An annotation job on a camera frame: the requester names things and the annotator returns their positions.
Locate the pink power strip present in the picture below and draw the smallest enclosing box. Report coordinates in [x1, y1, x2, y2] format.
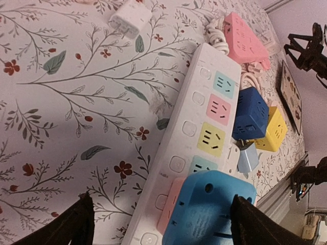
[224, 12, 270, 69]

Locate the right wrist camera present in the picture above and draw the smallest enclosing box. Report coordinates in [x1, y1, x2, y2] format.
[312, 22, 326, 45]

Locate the aluminium front rail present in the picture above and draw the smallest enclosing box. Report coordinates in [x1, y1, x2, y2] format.
[256, 152, 310, 224]

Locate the white charger with prongs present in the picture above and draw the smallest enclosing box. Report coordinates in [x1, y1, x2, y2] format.
[109, 0, 152, 40]

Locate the light blue plug adapter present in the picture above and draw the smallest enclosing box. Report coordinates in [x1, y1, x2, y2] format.
[237, 140, 259, 174]

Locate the dark blue cube adapter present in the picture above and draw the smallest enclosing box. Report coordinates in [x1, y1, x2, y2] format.
[232, 87, 269, 140]

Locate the floral square tray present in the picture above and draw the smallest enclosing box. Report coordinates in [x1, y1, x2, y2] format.
[277, 60, 302, 135]

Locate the right aluminium corner post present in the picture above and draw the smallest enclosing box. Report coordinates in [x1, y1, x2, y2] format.
[264, 0, 292, 13]

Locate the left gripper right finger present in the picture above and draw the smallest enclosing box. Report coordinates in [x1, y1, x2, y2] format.
[230, 195, 307, 245]

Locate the small pink plug adapter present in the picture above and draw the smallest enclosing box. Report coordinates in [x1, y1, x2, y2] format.
[247, 59, 270, 78]

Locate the pink cube adapter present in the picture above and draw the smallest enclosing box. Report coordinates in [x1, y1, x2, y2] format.
[157, 177, 186, 235]

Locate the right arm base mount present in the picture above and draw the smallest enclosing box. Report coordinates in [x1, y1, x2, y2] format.
[290, 157, 326, 202]

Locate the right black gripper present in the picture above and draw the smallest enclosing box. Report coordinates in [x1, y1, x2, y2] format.
[284, 33, 327, 80]

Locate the cyan cube adapter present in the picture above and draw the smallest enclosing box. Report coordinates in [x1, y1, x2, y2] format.
[162, 170, 256, 244]

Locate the yellow cube adapter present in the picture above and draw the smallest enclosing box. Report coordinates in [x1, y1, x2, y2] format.
[252, 106, 288, 152]

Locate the white plug adapter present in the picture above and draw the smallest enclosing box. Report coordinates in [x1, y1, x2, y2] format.
[224, 143, 240, 176]

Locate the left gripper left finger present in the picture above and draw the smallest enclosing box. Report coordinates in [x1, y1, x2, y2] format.
[14, 192, 95, 245]

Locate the white power strip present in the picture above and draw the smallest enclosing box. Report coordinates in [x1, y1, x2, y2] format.
[122, 43, 241, 244]

